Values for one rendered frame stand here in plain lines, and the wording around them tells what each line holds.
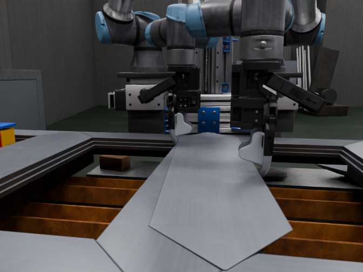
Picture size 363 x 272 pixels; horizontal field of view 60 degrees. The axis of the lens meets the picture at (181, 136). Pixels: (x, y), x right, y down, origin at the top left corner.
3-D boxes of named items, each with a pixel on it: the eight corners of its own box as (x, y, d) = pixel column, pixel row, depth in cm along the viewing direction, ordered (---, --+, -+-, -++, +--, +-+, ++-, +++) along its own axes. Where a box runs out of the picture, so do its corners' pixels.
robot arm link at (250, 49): (280, 39, 59) (287, 34, 51) (279, 65, 60) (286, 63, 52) (239, 40, 60) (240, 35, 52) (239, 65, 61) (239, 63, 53)
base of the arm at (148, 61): (132, 72, 138) (132, 49, 136) (167, 72, 139) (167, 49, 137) (127, 72, 124) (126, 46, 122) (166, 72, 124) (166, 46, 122)
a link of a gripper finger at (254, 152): (237, 175, 61) (239, 128, 59) (268, 176, 60) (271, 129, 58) (237, 179, 58) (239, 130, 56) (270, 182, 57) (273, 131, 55)
